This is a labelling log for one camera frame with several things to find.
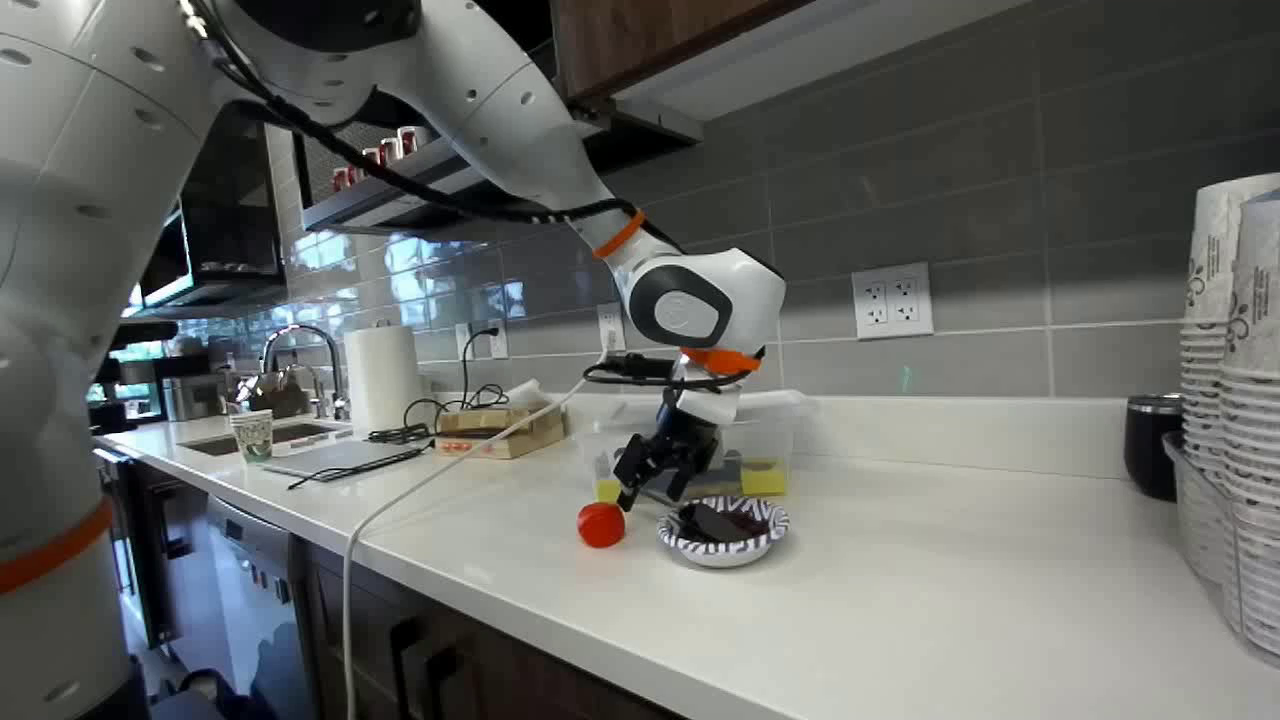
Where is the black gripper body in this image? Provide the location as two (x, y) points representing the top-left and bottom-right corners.
(648, 384), (732, 476)

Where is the dark wooden base cabinet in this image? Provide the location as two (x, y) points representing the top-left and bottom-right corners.
(285, 531), (685, 720)

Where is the dark spoon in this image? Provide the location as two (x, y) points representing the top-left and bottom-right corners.
(675, 501), (772, 545)

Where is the clear plastic lidded container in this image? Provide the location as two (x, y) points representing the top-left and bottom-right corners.
(584, 384), (823, 506)

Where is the yellow sponge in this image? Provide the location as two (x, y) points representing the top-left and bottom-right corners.
(735, 458), (802, 501)

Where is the patterned paper bowl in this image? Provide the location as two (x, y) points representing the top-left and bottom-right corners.
(655, 493), (792, 572)

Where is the yellow and blue box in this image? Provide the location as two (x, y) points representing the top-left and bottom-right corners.
(431, 407), (574, 466)

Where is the white outlet with plug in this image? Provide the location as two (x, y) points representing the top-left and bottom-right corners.
(592, 301), (628, 359)

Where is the brown cardboard box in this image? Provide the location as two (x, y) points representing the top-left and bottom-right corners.
(435, 402), (535, 441)

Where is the small chrome tap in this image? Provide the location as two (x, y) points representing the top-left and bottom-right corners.
(455, 325), (507, 411)

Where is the white paper towel roll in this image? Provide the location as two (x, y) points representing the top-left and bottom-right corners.
(341, 325), (423, 437)

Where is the grey drying mat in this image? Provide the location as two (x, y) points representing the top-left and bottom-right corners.
(258, 437), (431, 487)

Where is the chrome sink faucet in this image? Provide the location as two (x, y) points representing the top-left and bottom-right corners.
(256, 320), (350, 423)

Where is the kitchen sink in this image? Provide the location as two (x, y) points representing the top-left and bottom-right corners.
(185, 420), (343, 461)

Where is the patterned paper cup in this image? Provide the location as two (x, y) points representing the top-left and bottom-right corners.
(233, 407), (274, 469)

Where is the stainless dishwasher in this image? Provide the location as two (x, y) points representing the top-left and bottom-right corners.
(197, 498), (319, 720)

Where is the black mug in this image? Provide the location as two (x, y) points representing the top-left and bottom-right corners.
(1119, 387), (1188, 509)

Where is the black coffee machine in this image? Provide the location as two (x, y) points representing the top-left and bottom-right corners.
(89, 316), (228, 431)

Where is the stack of patterned paper cups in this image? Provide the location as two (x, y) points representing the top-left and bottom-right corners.
(1217, 187), (1280, 665)
(1176, 168), (1280, 591)

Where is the white double wall outlet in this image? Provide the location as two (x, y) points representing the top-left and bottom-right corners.
(848, 260), (935, 345)

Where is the white power cable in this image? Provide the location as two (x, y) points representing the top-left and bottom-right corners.
(335, 349), (615, 720)

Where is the black open wall shelf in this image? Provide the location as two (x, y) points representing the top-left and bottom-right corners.
(291, 76), (703, 236)

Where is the wooden wall cabinet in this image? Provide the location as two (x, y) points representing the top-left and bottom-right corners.
(547, 0), (1037, 149)

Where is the dark glass wall cabinet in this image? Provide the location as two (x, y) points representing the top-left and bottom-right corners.
(130, 101), (289, 320)

